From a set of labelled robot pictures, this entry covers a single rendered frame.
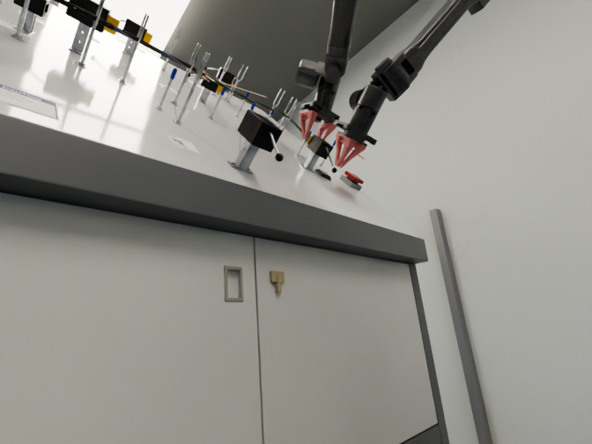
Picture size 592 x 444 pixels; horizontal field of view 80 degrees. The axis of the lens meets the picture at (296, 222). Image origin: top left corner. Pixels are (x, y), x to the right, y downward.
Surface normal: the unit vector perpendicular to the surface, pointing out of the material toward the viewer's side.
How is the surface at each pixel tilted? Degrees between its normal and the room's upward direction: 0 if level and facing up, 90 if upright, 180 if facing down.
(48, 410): 90
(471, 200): 90
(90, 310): 90
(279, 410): 90
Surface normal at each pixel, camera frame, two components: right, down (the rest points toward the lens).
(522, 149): -0.78, -0.14
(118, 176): 0.71, -0.28
